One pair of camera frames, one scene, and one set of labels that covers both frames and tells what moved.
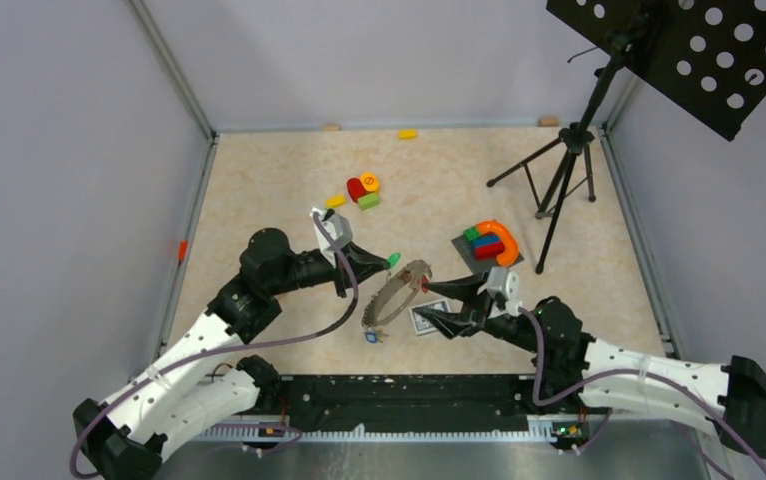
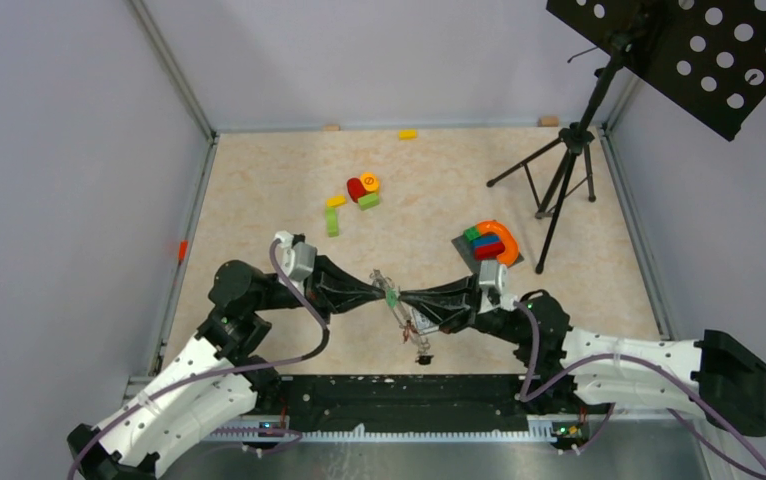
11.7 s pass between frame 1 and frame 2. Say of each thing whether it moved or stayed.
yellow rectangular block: stayed
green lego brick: stayed
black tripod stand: stayed
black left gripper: moved
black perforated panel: stayed
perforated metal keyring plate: moved
